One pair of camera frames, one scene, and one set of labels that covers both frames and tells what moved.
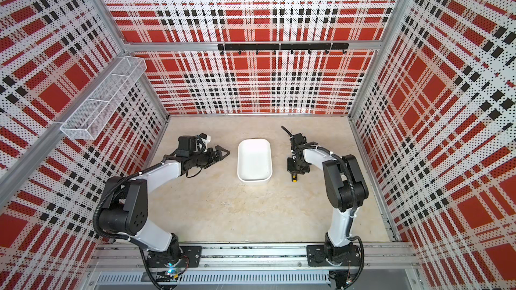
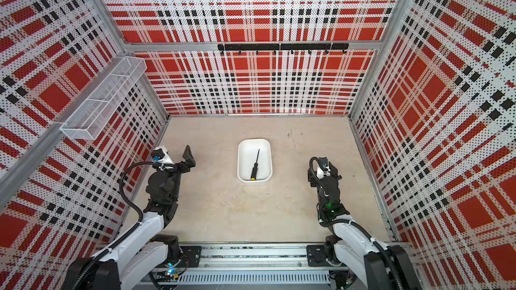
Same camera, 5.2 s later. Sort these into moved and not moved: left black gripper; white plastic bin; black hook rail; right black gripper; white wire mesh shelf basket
Moved: right black gripper; left black gripper
Not moved: white wire mesh shelf basket; white plastic bin; black hook rail
